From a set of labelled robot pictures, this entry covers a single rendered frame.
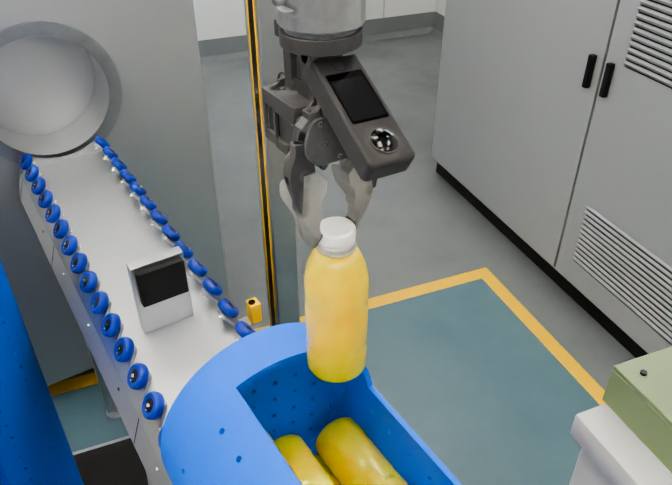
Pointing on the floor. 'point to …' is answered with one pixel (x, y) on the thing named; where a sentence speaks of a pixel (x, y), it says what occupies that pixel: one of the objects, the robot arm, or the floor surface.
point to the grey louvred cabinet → (568, 136)
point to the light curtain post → (270, 157)
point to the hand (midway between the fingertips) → (336, 233)
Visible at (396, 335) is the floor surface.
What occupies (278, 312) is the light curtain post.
